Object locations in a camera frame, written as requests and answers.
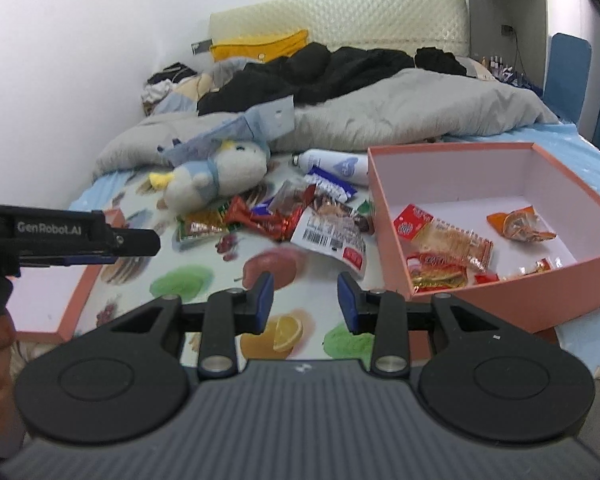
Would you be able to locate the fruit printed blanket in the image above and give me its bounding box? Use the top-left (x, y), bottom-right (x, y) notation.
top-left (70, 150), bottom-right (381, 361)

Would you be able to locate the cream padded headboard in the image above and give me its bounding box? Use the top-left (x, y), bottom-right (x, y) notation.
top-left (209, 0), bottom-right (469, 59)

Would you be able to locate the white snack packet with barcode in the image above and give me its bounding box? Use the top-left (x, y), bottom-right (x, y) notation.
top-left (291, 207), bottom-right (368, 281)

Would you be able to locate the white bottle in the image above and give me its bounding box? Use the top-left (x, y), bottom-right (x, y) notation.
top-left (292, 149), bottom-right (371, 187)

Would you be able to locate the white blue plush toy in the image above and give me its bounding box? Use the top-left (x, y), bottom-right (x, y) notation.
top-left (149, 140), bottom-right (271, 213)

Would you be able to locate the pink box lid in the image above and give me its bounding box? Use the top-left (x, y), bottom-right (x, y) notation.
top-left (7, 209), bottom-right (127, 345)

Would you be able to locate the black clothing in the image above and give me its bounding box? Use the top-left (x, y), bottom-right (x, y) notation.
top-left (197, 42), bottom-right (421, 116)

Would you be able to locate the pink cardboard box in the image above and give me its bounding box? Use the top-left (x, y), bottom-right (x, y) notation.
top-left (367, 142), bottom-right (600, 334)

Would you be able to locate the green red snack packet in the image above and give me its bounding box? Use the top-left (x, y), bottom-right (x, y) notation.
top-left (176, 210), bottom-right (231, 245)

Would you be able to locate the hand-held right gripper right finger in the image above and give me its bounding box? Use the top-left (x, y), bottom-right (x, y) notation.
top-left (337, 271), bottom-right (507, 379)

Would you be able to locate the orange snack packet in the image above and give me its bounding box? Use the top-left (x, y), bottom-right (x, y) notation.
top-left (486, 206), bottom-right (557, 242)

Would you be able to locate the red yellow snack packet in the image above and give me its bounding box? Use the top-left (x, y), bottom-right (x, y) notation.
top-left (406, 252), bottom-right (501, 295)

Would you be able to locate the pile of clothes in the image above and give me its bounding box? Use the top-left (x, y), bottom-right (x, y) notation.
top-left (141, 62), bottom-right (199, 104)

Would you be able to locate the bedside table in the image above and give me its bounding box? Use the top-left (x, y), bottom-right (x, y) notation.
top-left (500, 72), bottom-right (546, 99)

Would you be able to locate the blue white snack packet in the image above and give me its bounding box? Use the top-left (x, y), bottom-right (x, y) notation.
top-left (304, 166), bottom-right (358, 202)

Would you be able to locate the grey white pillow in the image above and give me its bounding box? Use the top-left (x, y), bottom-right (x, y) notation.
top-left (457, 56), bottom-right (496, 81)

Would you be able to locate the clear packet of brown snacks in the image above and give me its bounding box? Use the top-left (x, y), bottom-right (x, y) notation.
top-left (311, 194), bottom-right (376, 235)

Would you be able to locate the black garment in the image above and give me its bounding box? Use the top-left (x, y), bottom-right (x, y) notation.
top-left (414, 46), bottom-right (468, 77)

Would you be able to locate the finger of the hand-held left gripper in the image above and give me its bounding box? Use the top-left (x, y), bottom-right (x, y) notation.
top-left (112, 229), bottom-right (162, 257)
top-left (20, 254), bottom-right (119, 267)

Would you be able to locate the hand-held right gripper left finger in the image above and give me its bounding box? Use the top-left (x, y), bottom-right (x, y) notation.
top-left (107, 272), bottom-right (276, 381)

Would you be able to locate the clear packet of dark snacks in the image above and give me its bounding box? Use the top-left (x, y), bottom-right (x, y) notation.
top-left (267, 178), bottom-right (317, 217)

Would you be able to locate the grey duvet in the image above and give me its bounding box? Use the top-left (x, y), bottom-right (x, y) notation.
top-left (92, 67), bottom-right (561, 181)

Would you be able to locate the row of small bottles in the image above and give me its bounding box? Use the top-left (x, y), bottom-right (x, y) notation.
top-left (480, 52), bottom-right (523, 83)

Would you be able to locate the red candy wrapper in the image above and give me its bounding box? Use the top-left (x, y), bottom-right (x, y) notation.
top-left (223, 196), bottom-right (255, 228)
top-left (250, 208), bottom-right (305, 242)

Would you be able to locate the red cracker packet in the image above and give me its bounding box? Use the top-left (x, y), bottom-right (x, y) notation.
top-left (393, 204), bottom-right (495, 272)

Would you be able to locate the yellow pillow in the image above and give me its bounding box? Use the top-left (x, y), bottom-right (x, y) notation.
top-left (210, 30), bottom-right (310, 64)

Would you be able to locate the blue chair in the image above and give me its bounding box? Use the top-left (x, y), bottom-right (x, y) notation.
top-left (542, 32), bottom-right (592, 124)

